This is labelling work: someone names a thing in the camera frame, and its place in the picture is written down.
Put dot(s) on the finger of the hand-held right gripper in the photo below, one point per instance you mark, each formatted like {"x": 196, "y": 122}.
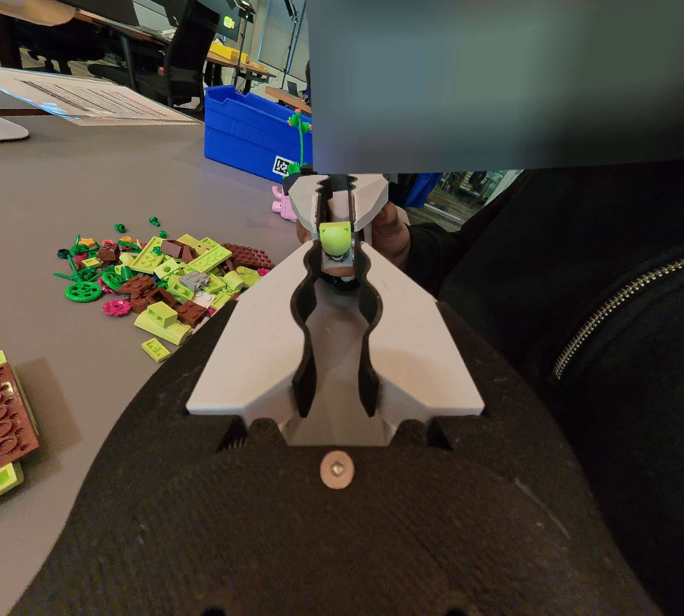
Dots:
{"x": 303, "y": 202}
{"x": 370, "y": 199}

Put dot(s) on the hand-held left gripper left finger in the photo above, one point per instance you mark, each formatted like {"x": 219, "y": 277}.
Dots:
{"x": 251, "y": 359}

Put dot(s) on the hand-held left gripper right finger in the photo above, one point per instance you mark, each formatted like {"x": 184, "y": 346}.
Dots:
{"x": 422, "y": 359}

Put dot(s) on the lime green toy brick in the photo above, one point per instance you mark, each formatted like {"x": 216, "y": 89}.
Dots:
{"x": 335, "y": 241}

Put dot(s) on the grey toy brick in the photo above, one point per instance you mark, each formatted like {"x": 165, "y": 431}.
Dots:
{"x": 339, "y": 264}

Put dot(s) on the pile of toy bricks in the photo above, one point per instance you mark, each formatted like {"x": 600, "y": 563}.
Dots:
{"x": 160, "y": 263}

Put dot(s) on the lime and brown brick assembly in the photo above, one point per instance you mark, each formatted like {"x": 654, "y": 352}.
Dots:
{"x": 16, "y": 423}

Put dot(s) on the person's right forearm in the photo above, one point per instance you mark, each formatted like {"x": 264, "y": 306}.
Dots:
{"x": 427, "y": 263}

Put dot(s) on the person's right hand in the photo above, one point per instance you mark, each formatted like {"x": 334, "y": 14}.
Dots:
{"x": 393, "y": 236}

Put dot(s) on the toy flower in pink pot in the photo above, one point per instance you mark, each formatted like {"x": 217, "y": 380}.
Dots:
{"x": 283, "y": 204}

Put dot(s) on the blue plastic bin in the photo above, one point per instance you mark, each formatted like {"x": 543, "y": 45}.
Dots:
{"x": 240, "y": 135}

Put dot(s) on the yellow plastic bin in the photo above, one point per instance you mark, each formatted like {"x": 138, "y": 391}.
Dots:
{"x": 227, "y": 52}

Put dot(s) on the black tripod stand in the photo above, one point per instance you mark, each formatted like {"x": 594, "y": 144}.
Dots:
{"x": 288, "y": 1}
{"x": 235, "y": 1}

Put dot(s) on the black office chair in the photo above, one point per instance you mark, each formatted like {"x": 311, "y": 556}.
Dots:
{"x": 189, "y": 49}

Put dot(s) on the printed paper sheet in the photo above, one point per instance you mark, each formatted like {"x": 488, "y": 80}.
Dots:
{"x": 96, "y": 97}

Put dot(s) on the white lamp base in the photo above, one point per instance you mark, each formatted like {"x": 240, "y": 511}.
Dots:
{"x": 10, "y": 131}

